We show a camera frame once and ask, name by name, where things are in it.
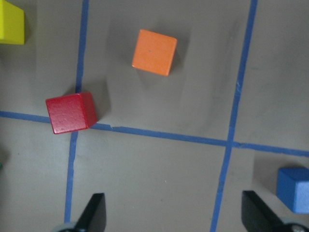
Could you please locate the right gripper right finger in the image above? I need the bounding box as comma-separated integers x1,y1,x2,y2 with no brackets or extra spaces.
241,190,290,232

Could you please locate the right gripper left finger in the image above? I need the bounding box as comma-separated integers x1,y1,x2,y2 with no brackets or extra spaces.
73,193,106,232

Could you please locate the red wooden block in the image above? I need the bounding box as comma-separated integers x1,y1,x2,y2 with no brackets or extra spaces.
45,92,98,134

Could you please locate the blue wooden block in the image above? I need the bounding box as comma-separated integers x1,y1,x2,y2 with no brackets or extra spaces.
276,168,309,214

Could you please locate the orange wooden block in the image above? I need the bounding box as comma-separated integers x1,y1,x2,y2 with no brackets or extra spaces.
132,29,177,76

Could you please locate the yellow wooden block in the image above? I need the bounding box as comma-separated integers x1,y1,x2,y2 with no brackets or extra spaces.
0,0,25,45

